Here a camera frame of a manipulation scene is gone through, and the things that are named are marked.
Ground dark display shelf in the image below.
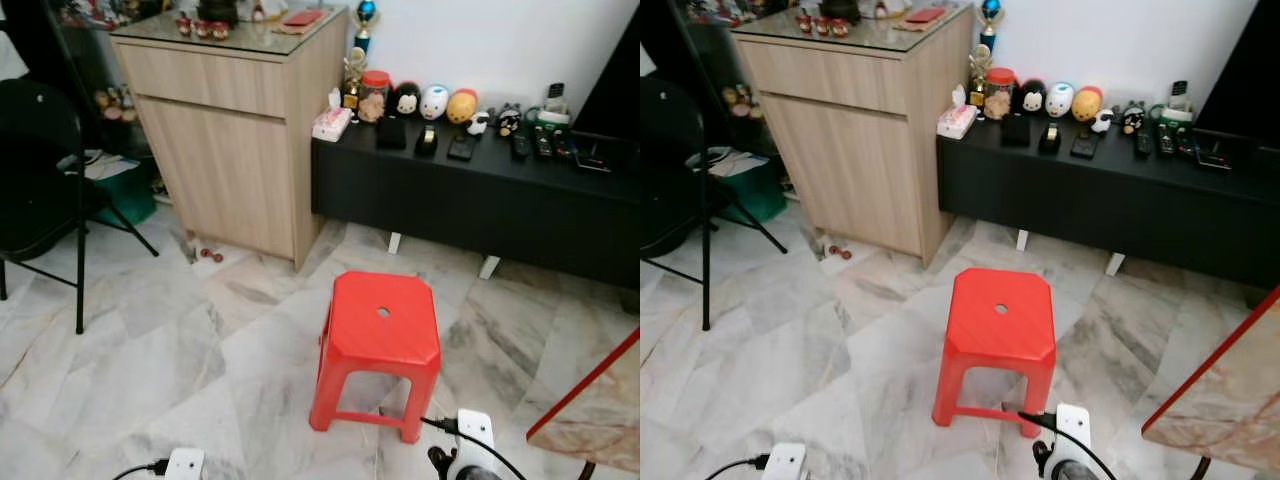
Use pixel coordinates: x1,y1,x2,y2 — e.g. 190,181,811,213
0,0,136,166
640,0,761,161

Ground black low console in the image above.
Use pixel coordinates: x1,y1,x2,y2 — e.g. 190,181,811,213
311,120,641,291
936,118,1280,291

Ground red lid snack jar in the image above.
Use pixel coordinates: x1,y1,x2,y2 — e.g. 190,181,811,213
984,67,1017,121
358,70,392,124

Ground small gold trophy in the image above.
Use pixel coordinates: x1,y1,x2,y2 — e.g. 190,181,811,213
966,45,993,106
341,48,367,111

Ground black television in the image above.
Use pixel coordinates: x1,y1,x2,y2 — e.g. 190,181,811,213
1195,0,1280,141
572,0,641,141

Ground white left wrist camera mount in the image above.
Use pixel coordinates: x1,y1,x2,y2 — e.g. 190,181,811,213
163,448,206,480
760,443,809,480

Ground white papers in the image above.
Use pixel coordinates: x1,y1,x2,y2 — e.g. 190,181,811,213
58,150,141,181
685,148,769,179

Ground black folding chair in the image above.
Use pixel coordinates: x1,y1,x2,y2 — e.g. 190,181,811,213
0,0,161,336
640,0,791,332

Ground pink tissue box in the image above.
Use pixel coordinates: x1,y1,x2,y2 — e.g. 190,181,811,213
312,90,354,142
937,88,978,140

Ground blue globe trophy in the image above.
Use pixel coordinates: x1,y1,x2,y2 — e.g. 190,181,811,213
978,0,1004,51
353,0,379,53

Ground green storage box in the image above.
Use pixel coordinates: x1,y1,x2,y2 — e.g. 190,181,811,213
90,160,158,227
715,158,788,223

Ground light wooden cabinet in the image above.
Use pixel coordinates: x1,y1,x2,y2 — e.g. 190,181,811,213
110,5,350,271
730,5,976,267

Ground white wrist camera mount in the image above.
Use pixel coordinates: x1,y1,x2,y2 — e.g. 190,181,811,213
760,443,809,480
455,409,497,453
1053,403,1093,451
163,448,206,480

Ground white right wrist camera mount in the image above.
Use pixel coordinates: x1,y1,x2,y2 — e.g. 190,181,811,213
1053,403,1093,451
455,409,497,453

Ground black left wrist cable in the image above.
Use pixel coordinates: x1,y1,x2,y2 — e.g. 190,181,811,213
112,458,169,480
705,455,769,480

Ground red plastic stool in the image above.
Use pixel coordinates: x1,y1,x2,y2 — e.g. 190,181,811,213
931,267,1058,439
308,270,442,445

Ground cordless phone on base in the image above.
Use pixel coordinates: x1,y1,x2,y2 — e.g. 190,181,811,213
538,82,572,127
1163,80,1196,124

